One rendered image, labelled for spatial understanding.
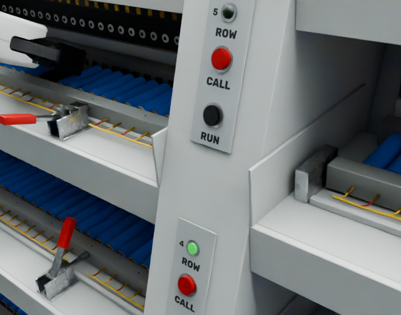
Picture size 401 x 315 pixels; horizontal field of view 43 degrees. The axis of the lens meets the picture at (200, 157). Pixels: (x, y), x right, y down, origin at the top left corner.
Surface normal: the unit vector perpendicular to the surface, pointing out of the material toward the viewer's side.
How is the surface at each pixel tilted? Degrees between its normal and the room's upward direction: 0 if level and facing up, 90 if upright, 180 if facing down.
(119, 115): 109
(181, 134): 90
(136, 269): 19
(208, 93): 90
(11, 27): 86
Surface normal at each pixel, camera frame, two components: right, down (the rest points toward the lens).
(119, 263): -0.07, -0.87
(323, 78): 0.76, 0.27
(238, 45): -0.62, 0.11
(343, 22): -0.64, 0.41
